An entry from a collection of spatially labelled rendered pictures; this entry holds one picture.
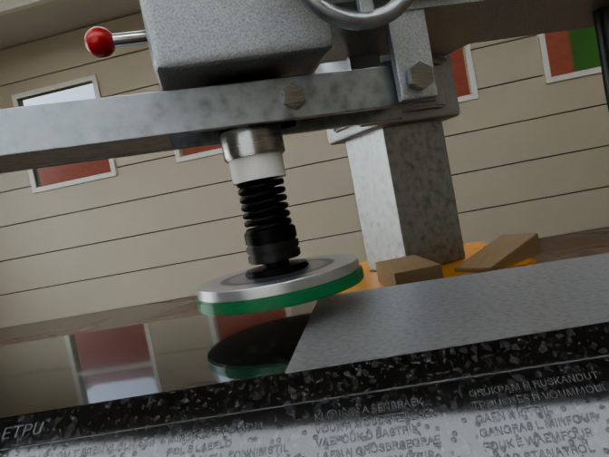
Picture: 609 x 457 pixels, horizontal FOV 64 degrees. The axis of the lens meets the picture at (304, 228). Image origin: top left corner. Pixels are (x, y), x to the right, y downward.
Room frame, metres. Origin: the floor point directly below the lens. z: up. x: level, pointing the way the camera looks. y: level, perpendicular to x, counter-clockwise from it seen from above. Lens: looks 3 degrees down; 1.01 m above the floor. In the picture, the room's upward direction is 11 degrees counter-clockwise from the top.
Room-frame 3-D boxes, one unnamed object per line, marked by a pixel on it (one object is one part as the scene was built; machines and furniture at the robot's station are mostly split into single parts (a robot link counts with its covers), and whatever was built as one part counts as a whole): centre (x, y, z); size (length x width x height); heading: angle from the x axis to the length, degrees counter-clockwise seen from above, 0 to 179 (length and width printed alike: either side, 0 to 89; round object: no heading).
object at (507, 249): (1.14, -0.44, 0.80); 0.20 x 0.10 x 0.05; 124
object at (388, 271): (1.08, -0.21, 0.81); 0.20 x 0.10 x 0.05; 2
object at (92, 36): (0.54, 0.16, 1.22); 0.08 x 0.03 x 0.03; 101
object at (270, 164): (0.64, 0.05, 1.06); 0.07 x 0.07 x 0.04
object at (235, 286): (0.64, 0.05, 0.92); 0.21 x 0.21 x 0.01
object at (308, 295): (0.64, 0.05, 0.91); 0.22 x 0.22 x 0.04
